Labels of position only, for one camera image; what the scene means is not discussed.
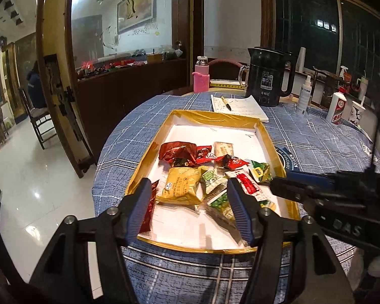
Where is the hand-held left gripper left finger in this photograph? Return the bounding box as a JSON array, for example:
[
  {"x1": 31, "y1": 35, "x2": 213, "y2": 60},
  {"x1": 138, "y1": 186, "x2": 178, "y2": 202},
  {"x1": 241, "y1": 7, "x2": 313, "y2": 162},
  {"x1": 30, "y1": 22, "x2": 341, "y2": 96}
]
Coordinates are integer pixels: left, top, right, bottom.
[{"x1": 28, "y1": 178, "x2": 153, "y2": 304}]

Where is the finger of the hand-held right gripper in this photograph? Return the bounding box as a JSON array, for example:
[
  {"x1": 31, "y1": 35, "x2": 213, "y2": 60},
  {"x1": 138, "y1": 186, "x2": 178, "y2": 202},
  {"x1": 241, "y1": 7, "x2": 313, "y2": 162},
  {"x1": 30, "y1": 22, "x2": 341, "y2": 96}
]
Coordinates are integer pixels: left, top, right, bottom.
[
  {"x1": 270, "y1": 177, "x2": 317, "y2": 203},
  {"x1": 287, "y1": 171, "x2": 334, "y2": 186}
]

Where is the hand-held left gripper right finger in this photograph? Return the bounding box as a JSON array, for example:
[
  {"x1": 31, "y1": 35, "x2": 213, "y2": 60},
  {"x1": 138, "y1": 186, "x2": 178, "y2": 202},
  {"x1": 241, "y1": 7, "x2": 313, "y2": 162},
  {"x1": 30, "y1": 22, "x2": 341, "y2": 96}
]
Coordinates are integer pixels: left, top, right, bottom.
[{"x1": 227, "y1": 178, "x2": 347, "y2": 304}]

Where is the long red snack packet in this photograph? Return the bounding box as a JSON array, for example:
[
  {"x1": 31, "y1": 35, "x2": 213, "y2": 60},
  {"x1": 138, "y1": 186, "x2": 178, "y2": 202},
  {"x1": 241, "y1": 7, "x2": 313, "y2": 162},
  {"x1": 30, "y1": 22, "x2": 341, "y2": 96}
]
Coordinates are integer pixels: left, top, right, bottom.
[{"x1": 139, "y1": 180, "x2": 159, "y2": 233}]

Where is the green yellow snack packet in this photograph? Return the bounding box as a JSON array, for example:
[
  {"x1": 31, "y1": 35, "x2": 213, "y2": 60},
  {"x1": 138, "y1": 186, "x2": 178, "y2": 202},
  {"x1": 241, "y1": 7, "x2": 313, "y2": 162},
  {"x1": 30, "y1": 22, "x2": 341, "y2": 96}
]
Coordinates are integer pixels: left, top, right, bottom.
[{"x1": 256, "y1": 196, "x2": 277, "y2": 211}]

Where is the white red label packet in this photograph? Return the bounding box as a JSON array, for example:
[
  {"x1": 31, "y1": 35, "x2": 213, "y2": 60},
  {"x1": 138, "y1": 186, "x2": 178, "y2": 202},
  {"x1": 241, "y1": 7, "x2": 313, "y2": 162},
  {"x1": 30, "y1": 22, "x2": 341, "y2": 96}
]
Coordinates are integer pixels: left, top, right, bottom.
[{"x1": 225, "y1": 169, "x2": 262, "y2": 197}]

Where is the green white snack packet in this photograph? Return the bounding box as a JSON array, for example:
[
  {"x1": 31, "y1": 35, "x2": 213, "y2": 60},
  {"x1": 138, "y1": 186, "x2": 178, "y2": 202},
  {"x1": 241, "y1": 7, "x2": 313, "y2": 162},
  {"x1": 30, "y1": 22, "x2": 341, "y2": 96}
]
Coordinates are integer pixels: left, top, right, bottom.
[{"x1": 201, "y1": 169, "x2": 229, "y2": 195}]

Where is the beige cracker packet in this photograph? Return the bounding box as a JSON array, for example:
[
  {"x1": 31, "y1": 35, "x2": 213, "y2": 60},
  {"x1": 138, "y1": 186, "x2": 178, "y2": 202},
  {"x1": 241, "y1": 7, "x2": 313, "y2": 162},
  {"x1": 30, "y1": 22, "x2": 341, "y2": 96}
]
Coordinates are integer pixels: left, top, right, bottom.
[{"x1": 213, "y1": 141, "x2": 234, "y2": 159}]

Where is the large crinkled red packet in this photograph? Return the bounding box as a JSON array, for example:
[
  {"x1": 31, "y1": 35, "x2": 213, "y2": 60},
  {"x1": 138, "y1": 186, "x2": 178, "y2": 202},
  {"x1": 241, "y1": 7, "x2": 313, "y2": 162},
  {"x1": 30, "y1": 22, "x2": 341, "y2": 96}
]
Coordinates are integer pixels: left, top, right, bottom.
[{"x1": 158, "y1": 141, "x2": 197, "y2": 167}]

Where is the small dark red packet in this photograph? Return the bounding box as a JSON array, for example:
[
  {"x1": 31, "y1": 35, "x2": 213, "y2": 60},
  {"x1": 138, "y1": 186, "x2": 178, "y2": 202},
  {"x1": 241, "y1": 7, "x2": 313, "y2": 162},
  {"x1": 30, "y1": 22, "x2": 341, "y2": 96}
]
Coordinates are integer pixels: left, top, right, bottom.
[{"x1": 196, "y1": 146, "x2": 216, "y2": 162}]

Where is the yellow taped cardboard tray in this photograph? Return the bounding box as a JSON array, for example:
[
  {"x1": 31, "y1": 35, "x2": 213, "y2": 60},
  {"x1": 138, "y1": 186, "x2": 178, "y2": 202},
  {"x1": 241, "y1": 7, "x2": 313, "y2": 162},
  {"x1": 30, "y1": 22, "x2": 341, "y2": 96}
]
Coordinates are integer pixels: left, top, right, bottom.
[{"x1": 126, "y1": 109, "x2": 301, "y2": 254}]

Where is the blue plaid tablecloth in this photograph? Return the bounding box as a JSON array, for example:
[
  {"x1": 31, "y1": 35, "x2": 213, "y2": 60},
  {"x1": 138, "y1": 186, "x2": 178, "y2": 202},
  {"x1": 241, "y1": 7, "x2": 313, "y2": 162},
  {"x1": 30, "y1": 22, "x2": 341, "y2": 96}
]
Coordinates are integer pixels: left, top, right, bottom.
[{"x1": 93, "y1": 92, "x2": 380, "y2": 304}]

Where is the white liquor bottle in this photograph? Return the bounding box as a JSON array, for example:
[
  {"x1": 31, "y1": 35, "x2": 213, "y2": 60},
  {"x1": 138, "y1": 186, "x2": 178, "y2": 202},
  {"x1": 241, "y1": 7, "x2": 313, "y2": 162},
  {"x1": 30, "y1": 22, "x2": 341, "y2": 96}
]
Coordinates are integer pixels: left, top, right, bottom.
[{"x1": 326, "y1": 89, "x2": 347, "y2": 125}]

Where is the white cup with straw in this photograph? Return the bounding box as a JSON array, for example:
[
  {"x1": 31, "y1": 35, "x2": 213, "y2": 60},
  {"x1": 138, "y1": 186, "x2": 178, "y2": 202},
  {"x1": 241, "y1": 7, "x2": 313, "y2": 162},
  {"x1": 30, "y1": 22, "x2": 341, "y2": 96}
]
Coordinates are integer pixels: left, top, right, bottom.
[{"x1": 348, "y1": 77, "x2": 368, "y2": 127}]

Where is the white spray bottle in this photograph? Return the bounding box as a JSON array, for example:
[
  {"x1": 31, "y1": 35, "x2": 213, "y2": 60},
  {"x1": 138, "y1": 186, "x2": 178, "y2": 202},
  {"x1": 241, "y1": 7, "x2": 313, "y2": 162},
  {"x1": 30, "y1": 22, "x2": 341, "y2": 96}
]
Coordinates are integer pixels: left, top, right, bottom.
[{"x1": 296, "y1": 75, "x2": 313, "y2": 116}]

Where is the open white notebook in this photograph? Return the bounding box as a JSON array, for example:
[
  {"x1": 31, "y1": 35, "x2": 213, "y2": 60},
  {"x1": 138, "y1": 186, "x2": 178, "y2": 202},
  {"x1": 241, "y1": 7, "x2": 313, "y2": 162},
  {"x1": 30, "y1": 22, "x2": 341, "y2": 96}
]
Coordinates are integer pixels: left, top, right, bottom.
[{"x1": 211, "y1": 94, "x2": 270, "y2": 123}]

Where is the black electric kettle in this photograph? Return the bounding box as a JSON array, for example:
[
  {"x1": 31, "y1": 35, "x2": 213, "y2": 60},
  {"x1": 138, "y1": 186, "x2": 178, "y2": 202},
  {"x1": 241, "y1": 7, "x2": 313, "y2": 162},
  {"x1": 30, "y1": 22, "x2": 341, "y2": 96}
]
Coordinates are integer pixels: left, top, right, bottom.
[{"x1": 238, "y1": 47, "x2": 300, "y2": 107}]

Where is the yellow book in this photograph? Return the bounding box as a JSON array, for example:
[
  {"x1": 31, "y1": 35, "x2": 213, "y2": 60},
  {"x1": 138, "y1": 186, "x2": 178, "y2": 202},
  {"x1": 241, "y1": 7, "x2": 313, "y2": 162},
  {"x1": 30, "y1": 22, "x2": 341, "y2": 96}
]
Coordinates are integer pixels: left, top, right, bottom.
[{"x1": 210, "y1": 79, "x2": 246, "y2": 88}]

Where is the dark wooden sideboard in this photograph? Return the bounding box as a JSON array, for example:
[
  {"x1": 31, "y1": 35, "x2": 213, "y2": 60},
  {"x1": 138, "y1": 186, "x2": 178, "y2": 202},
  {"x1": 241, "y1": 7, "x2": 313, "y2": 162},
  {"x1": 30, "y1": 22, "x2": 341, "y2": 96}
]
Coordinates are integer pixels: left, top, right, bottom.
[{"x1": 77, "y1": 58, "x2": 194, "y2": 162}]

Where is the wooden door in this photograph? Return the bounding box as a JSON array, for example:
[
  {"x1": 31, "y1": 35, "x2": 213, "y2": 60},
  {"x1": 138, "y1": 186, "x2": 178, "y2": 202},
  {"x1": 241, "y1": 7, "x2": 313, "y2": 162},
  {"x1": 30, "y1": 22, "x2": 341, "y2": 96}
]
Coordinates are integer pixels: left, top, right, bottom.
[{"x1": 35, "y1": 0, "x2": 97, "y2": 178}]

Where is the round back wooden chair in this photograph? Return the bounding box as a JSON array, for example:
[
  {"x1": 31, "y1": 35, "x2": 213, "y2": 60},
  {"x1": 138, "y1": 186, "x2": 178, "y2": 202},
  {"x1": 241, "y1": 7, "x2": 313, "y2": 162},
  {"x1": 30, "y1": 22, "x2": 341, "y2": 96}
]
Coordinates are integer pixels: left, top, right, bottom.
[{"x1": 208, "y1": 59, "x2": 249, "y2": 81}]

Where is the pink sleeved bottle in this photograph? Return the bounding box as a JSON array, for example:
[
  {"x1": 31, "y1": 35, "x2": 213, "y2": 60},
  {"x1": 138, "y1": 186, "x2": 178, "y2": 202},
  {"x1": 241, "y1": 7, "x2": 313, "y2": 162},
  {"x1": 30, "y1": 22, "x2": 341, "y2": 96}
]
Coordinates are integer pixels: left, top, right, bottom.
[{"x1": 193, "y1": 56, "x2": 210, "y2": 93}]

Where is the framed wall painting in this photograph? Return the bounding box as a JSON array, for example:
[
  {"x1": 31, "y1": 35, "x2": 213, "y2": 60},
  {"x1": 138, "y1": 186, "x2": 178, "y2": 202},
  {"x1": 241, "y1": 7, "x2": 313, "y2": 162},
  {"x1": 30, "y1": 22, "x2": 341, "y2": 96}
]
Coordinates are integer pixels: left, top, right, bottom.
[{"x1": 117, "y1": 0, "x2": 157, "y2": 35}]

